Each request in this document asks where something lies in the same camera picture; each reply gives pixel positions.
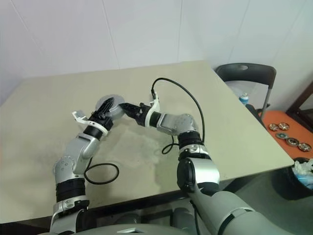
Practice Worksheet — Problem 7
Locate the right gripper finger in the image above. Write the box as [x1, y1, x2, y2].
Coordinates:
[120, 102, 141, 112]
[124, 110, 141, 123]

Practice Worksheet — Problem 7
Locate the white crumpled trash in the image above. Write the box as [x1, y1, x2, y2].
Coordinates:
[293, 158, 313, 176]

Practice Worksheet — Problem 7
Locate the blue trash item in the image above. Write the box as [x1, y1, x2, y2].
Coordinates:
[294, 171, 313, 189]

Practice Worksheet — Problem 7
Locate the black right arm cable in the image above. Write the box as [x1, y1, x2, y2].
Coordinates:
[151, 77, 205, 155]

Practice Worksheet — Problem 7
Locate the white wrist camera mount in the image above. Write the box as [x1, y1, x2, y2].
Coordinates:
[143, 92, 161, 128]
[71, 111, 109, 136]

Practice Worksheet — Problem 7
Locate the orange stool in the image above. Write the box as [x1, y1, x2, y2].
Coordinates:
[261, 110, 313, 160]

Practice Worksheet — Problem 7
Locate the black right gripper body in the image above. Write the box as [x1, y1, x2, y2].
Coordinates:
[133, 104, 151, 127]

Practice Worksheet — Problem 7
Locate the black folding chair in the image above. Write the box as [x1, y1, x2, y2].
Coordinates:
[215, 63, 277, 123]

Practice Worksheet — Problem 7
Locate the dark table frame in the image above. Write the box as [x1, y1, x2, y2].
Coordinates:
[0, 193, 194, 228]

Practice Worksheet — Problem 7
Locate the dark grey rounded shape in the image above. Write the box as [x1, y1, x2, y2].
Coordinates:
[172, 207, 197, 224]

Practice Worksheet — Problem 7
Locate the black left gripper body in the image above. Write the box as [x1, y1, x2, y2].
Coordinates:
[89, 111, 114, 131]

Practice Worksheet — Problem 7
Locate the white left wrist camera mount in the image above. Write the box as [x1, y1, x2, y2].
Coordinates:
[71, 111, 109, 136]

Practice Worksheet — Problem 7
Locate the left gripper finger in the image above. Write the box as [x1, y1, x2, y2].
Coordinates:
[98, 97, 116, 118]

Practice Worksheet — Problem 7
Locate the grey robot torso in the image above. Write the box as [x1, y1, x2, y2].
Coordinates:
[80, 220, 196, 235]

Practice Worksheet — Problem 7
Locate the black trash bin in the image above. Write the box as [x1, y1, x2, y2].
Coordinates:
[281, 158, 313, 202]

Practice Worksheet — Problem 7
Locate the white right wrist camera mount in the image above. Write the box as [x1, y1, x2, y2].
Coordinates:
[143, 92, 161, 128]

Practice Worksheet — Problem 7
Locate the grey motor end cap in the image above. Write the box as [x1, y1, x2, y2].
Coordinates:
[94, 94, 126, 116]

